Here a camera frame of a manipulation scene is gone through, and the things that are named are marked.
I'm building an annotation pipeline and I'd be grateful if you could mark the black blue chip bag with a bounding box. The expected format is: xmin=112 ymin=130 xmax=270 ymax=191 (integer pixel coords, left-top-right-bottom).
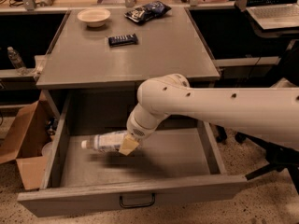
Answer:
xmin=124 ymin=1 xmax=171 ymax=23

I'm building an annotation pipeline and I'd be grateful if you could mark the white ceramic bowl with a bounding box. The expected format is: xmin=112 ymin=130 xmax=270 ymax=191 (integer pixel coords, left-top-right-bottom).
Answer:
xmin=78 ymin=8 xmax=110 ymax=28

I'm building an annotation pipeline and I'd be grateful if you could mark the grey counter cabinet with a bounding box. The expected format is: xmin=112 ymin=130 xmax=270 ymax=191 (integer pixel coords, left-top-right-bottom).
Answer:
xmin=36 ymin=7 xmax=220 ymax=91

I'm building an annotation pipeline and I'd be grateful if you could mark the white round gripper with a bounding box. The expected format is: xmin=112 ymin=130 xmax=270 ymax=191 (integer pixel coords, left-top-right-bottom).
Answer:
xmin=119 ymin=104 xmax=168 ymax=156

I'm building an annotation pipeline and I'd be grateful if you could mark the brown cardboard box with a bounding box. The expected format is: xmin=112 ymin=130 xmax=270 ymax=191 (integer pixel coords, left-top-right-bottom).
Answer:
xmin=0 ymin=93 xmax=54 ymax=190

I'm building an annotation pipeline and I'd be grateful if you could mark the grey open drawer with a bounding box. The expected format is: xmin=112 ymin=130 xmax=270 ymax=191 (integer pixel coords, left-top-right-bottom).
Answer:
xmin=18 ymin=89 xmax=246 ymax=217

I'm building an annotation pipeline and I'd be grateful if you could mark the dark blue snack bar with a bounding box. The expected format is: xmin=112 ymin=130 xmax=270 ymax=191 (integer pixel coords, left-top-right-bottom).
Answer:
xmin=108 ymin=34 xmax=138 ymax=47

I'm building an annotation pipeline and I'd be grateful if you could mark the blue labelled plastic bottle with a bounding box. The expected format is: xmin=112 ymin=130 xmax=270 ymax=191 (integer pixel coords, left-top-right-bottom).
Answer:
xmin=81 ymin=131 xmax=127 ymax=152

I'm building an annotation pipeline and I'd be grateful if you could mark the black office chair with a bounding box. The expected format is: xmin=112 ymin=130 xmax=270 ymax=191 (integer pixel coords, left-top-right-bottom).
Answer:
xmin=214 ymin=47 xmax=299 ymax=194

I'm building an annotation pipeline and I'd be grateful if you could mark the clear water bottle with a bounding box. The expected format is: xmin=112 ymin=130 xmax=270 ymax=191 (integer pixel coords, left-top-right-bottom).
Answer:
xmin=7 ymin=47 xmax=28 ymax=76

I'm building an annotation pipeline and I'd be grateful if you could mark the silver laptop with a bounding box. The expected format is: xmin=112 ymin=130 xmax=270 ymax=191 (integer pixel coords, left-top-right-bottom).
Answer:
xmin=246 ymin=0 xmax=299 ymax=30

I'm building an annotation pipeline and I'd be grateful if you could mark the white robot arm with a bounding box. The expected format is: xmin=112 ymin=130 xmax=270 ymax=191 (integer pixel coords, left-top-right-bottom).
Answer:
xmin=120 ymin=74 xmax=299 ymax=155

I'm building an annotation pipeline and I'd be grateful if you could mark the black drawer handle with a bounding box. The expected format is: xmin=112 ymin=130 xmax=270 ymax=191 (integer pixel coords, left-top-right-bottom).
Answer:
xmin=119 ymin=193 xmax=156 ymax=209

